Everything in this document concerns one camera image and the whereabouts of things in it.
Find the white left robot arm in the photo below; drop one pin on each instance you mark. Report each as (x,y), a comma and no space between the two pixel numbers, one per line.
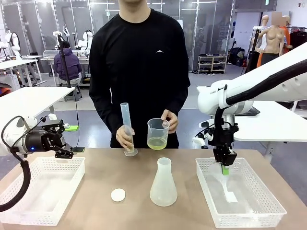
(12,141)

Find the white mannequin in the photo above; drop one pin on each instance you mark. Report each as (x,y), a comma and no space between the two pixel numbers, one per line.
(265,21)

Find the white perforated plastic basket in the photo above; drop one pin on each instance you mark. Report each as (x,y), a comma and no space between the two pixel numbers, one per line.
(251,208)
(45,189)

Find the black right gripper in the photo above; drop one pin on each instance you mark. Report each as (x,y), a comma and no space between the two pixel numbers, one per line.
(223,134)

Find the person in purple jacket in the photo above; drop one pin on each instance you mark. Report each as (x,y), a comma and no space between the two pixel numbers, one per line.
(67,63)

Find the black camera tripod stand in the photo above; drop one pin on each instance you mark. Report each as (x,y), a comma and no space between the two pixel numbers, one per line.
(64,62)

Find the person's left forearm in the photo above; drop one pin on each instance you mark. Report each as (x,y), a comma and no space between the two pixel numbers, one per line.
(180,100)

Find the white round flask cap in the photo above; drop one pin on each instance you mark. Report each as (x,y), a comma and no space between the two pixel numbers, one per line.
(118,195)

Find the translucent plastic Erlenmeyer flask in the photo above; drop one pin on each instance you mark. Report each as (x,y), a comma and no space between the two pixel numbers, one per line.
(163,189)

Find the mannequin in orange clothes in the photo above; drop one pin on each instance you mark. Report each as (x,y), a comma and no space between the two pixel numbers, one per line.
(286,31)

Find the person's right forearm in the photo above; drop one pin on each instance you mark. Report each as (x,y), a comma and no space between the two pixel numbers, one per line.
(105,112)

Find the person's right hand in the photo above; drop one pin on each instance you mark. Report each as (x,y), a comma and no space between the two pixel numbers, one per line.
(123,139)

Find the black hanging garment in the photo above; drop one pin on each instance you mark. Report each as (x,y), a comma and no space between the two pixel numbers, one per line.
(298,39)

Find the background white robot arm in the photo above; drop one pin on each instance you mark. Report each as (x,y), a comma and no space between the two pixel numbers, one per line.
(86,39)
(14,43)

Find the person's left hand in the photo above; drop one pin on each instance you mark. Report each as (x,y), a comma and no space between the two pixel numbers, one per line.
(173,122)

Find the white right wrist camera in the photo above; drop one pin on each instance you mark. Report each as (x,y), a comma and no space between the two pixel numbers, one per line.
(203,124)

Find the background white desk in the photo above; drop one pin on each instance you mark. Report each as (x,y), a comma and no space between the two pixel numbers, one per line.
(16,62)

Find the clear plastic graduated cylinder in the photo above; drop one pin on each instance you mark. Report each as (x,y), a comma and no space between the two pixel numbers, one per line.
(126,115)

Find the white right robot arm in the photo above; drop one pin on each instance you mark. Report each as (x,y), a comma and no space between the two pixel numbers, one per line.
(275,81)

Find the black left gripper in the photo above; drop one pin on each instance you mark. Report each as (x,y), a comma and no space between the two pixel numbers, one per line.
(40,141)

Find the bare beige mannequin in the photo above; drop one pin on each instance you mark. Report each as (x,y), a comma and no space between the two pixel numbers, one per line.
(272,38)

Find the clear plastic beaker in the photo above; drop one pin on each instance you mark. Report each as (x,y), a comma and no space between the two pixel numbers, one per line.
(157,134)

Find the clear plastic funnel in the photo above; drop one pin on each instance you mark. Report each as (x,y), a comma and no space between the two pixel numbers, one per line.
(224,182)

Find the white rectangular label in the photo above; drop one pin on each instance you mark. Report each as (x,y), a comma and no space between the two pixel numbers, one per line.
(232,197)

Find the wooden shoe rack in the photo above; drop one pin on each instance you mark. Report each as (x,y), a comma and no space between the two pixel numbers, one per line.
(212,63)

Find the black tripod beside mannequins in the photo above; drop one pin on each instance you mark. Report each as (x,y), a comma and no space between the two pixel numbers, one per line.
(254,48)

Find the white table with grey leg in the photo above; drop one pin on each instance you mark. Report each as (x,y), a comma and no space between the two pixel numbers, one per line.
(28,98)

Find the person in black sweater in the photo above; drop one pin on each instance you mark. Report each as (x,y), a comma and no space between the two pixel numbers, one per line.
(139,60)

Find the black bag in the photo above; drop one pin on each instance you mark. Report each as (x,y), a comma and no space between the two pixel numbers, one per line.
(236,56)

